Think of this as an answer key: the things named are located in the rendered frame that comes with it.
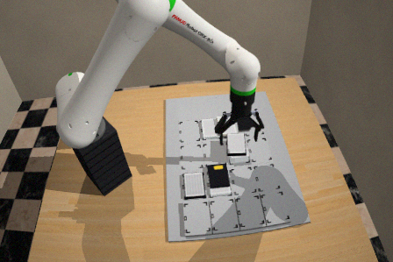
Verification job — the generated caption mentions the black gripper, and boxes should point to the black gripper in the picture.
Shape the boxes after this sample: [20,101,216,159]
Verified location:
[214,104,264,145]

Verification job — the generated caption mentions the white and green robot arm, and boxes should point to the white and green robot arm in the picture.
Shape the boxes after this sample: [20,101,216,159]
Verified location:
[45,0,261,149]

